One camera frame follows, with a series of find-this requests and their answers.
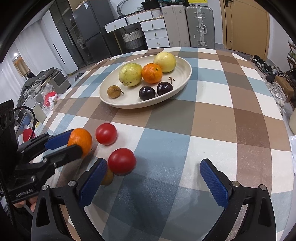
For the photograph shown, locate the dark grey refrigerator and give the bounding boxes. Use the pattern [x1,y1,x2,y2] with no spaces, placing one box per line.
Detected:
[72,0,118,66]

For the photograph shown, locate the beige suitcase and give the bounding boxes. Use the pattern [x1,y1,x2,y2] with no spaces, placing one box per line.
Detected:
[161,5,190,47]

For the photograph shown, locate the red tomato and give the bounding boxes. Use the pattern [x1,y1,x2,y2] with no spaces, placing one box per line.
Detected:
[108,148,137,176]
[95,123,117,146]

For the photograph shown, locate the woven laundry basket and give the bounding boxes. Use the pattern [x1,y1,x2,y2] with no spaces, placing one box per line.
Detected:
[121,29,145,49]

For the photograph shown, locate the dark purple plum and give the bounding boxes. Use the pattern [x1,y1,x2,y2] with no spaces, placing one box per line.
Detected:
[157,76,175,96]
[139,85,156,101]

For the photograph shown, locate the silver suitcase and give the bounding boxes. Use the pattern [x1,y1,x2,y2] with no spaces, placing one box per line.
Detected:
[186,6,215,49]

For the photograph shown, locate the orange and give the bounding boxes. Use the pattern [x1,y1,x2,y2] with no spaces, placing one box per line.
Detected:
[68,128,93,158]
[142,63,163,84]

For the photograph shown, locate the white drawer desk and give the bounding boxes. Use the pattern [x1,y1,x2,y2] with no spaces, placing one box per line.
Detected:
[104,10,170,49]

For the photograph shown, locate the checked tablecloth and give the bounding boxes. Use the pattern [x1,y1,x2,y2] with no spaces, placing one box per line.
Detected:
[30,47,296,241]

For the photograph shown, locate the red plastic bag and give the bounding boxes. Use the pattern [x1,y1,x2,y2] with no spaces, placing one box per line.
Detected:
[43,91,57,107]

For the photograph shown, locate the dark glass cabinet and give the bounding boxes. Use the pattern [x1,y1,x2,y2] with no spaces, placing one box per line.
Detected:
[42,0,93,69]

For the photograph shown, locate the rows of racked shoes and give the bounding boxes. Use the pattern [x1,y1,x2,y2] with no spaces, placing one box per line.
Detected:
[288,43,296,72]

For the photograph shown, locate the grey clothing pile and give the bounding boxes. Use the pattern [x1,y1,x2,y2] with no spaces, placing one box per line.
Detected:
[17,67,71,109]

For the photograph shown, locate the curved metal tube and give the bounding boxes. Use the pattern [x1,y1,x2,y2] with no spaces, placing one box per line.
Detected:
[117,0,137,16]

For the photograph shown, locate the cream round plate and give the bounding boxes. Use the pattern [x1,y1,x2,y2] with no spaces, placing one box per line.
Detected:
[99,54,193,109]

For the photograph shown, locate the black bag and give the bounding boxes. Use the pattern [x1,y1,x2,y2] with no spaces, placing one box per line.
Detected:
[141,1,161,11]

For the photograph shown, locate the white bucket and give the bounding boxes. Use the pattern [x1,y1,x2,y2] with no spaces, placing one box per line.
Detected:
[288,113,296,136]

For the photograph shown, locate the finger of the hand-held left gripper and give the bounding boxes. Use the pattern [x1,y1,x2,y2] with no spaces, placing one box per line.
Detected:
[42,145,83,168]
[17,129,75,154]

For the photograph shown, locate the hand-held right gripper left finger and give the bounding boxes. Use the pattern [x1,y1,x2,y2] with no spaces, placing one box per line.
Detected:
[31,158,108,241]

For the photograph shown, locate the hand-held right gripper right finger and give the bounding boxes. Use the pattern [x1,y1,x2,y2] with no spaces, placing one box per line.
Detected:
[199,159,277,241]

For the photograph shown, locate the black cable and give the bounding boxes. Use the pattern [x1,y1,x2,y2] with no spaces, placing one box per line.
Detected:
[13,106,37,139]

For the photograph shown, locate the small yellow brown fruit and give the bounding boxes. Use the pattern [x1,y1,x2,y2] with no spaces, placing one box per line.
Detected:
[100,167,114,186]

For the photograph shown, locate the scattered loose shoes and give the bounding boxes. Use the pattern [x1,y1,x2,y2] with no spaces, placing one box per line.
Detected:
[251,54,292,112]

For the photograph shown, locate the metal shoe rack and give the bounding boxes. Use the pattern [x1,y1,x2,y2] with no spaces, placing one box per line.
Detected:
[287,37,296,77]

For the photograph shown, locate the person's left hand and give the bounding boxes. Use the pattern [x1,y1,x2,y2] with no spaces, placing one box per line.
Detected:
[12,199,37,213]

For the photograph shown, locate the green yellow round fruit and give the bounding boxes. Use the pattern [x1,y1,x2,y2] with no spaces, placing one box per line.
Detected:
[119,63,143,87]
[153,52,177,73]

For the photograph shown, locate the wooden door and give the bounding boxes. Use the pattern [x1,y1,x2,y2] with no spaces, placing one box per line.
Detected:
[219,0,270,58]

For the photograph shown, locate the brown cardboard box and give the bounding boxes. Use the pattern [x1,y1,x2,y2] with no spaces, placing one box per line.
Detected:
[274,75,295,100]

